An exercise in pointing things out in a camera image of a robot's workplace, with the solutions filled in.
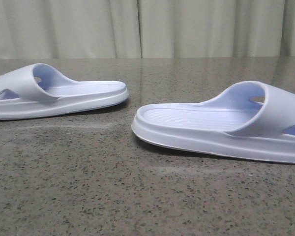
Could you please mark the beige pleated curtain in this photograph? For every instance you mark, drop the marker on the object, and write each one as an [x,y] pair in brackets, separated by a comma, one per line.
[99,29]

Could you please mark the light blue slipper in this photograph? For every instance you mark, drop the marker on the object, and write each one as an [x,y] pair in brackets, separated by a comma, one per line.
[249,120]
[39,90]

